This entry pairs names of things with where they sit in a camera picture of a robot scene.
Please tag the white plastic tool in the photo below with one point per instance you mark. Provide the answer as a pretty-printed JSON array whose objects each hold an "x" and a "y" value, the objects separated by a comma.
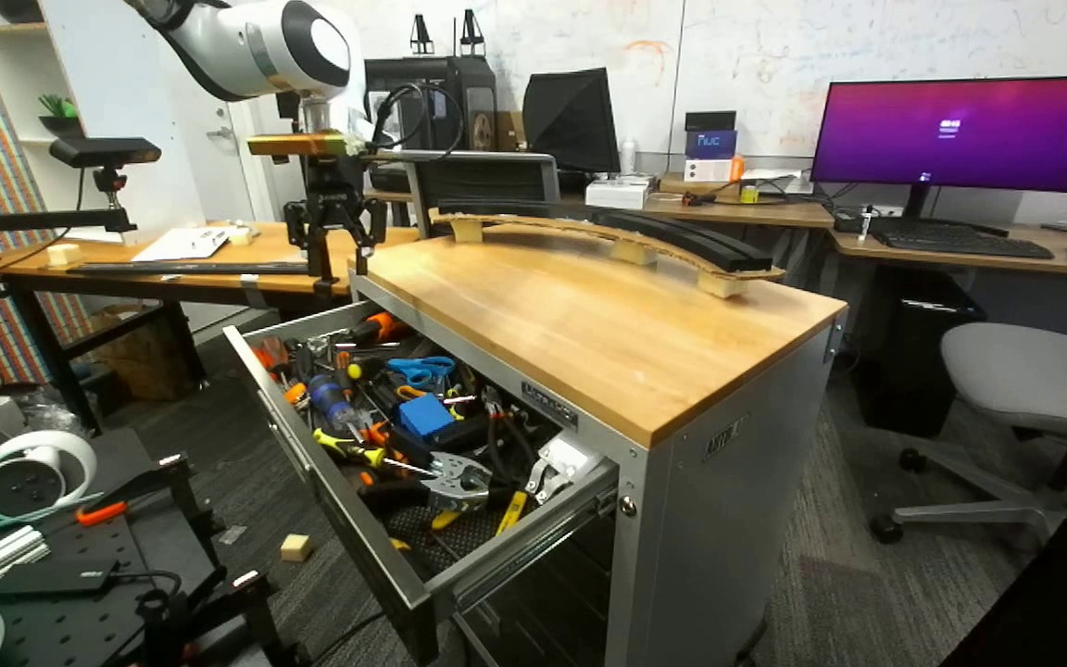
[{"x": 562, "y": 466}]

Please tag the blue and white carton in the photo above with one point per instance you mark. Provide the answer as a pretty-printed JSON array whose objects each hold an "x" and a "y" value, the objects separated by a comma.
[{"x": 709, "y": 144}]

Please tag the grey metal cabinet drawer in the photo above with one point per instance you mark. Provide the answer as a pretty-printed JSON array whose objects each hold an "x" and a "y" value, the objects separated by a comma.
[{"x": 351, "y": 519}]

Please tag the small white box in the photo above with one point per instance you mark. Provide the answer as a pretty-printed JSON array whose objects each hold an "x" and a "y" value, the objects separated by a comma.
[{"x": 617, "y": 194}]

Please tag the silver locking pliers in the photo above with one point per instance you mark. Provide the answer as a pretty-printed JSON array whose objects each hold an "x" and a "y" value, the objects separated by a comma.
[{"x": 453, "y": 477}]

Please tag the white paper booklet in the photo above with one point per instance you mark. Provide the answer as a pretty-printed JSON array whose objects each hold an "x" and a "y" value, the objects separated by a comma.
[{"x": 189, "y": 242}]

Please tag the yellow small object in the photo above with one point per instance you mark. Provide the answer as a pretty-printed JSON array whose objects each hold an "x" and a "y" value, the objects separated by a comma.
[{"x": 746, "y": 194}]

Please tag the wooden desk with monitor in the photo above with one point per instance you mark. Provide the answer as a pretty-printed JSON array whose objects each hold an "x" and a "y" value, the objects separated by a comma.
[{"x": 989, "y": 260}]

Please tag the wooden workbench with black legs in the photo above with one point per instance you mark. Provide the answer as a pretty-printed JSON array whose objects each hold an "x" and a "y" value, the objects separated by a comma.
[{"x": 101, "y": 263}]

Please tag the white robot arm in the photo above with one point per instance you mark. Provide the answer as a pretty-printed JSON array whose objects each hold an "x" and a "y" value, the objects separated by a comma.
[{"x": 256, "y": 46}]

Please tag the small wooden block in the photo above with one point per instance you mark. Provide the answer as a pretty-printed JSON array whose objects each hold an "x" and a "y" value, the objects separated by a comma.
[{"x": 299, "y": 546}]

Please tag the black horizontal clamp bar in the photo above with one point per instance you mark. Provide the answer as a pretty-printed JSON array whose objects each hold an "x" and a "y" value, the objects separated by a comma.
[{"x": 33, "y": 220}]

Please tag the long wooden back desk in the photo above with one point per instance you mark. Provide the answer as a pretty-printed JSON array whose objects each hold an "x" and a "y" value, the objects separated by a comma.
[{"x": 684, "y": 214}]

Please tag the light blue plastic clamp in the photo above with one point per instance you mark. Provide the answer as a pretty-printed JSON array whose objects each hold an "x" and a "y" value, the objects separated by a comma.
[{"x": 420, "y": 370}]

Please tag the grey tool cabinet wooden top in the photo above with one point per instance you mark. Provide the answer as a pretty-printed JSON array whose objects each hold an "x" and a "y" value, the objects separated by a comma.
[{"x": 630, "y": 359}]

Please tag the blue rectangular box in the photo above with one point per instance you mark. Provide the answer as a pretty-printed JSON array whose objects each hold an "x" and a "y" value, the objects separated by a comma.
[{"x": 422, "y": 417}]

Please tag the curved wooden bow piece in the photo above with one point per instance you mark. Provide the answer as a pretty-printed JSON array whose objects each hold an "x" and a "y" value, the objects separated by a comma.
[{"x": 630, "y": 242}]

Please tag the black perforated cart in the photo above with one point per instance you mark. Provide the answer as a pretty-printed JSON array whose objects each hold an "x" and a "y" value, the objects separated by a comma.
[{"x": 101, "y": 596}]

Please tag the black computer tower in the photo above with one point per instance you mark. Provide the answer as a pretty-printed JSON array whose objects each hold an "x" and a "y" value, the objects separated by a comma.
[{"x": 915, "y": 355}]

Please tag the black antenna stand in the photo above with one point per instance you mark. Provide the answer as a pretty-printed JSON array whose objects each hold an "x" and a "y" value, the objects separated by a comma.
[
  {"x": 420, "y": 36},
  {"x": 470, "y": 30}
]

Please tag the black computer case with picture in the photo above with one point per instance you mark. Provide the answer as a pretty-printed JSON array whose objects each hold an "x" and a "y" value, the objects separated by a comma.
[{"x": 459, "y": 112}]

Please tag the black monitor seen from behind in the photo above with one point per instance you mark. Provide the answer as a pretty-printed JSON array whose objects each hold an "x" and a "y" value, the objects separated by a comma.
[{"x": 573, "y": 118}]

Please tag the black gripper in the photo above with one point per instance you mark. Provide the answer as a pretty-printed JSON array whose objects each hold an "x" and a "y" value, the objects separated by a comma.
[{"x": 333, "y": 186}]

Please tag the black computer keyboard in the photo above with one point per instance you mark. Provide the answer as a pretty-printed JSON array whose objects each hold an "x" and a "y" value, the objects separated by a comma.
[{"x": 956, "y": 237}]

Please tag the black stereo camera on clamp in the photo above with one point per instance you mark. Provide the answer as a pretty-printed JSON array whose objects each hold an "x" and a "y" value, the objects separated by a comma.
[{"x": 105, "y": 150}]

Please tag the grey office chair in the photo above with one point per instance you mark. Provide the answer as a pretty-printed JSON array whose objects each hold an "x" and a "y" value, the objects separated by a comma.
[{"x": 1029, "y": 382}]

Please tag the curved black bar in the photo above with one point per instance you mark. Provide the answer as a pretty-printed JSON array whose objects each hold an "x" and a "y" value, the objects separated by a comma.
[{"x": 695, "y": 242}]

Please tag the purple screen computer monitor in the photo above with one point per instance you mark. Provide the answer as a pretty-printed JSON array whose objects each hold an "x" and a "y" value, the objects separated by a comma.
[{"x": 966, "y": 131}]

